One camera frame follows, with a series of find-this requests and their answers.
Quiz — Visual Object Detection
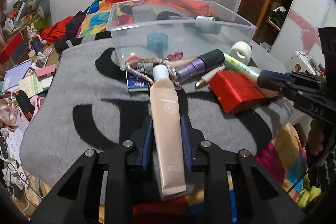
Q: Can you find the blue card box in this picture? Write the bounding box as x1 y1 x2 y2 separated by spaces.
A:
126 71 150 92

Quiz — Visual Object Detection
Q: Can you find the white wardrobe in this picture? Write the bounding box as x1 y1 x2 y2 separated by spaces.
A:
270 0 335 65

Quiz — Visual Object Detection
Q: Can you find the red gift box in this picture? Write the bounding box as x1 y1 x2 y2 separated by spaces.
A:
209 71 278 115

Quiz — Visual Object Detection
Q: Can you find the rabbit figurine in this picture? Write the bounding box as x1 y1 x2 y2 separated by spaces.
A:
27 23 54 59

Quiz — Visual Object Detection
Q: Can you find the green glass bottle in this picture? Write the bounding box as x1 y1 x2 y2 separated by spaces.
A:
183 16 222 35

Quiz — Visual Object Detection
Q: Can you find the red flat box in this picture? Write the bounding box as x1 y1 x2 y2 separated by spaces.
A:
0 32 26 65

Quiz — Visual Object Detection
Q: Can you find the purple black bottle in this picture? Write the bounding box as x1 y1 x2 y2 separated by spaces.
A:
175 49 224 83

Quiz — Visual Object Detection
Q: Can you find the clear plastic storage bin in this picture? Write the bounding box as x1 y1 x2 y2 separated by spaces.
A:
107 0 256 69

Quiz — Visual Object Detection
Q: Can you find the beige cosmetic tube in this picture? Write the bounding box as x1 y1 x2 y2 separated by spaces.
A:
150 64 186 197

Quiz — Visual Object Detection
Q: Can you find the white cosmetic pen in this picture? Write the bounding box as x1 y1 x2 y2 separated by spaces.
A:
195 65 226 88

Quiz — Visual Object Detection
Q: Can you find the braided pink hair tie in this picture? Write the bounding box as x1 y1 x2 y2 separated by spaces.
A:
125 57 182 90

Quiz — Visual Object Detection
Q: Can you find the green grey backpack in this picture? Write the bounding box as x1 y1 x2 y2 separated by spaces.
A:
13 0 51 23

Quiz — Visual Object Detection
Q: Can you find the colourful patchwork quilt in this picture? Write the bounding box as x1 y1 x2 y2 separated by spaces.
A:
76 0 137 38

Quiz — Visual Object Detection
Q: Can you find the grey black blanket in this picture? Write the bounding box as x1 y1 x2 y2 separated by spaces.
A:
20 39 293 186

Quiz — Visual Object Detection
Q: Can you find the light green tube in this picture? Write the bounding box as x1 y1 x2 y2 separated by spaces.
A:
223 53 260 84

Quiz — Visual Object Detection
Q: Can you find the white tape roll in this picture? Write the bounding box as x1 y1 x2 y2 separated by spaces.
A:
230 41 252 65

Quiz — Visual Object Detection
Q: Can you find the orange jacket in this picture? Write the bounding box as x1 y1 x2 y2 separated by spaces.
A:
143 0 215 16

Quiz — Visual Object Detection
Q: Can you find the right hand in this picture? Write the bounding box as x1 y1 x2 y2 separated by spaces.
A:
307 119 324 156

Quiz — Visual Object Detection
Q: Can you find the blue round cap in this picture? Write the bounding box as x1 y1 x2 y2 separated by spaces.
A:
147 32 169 59

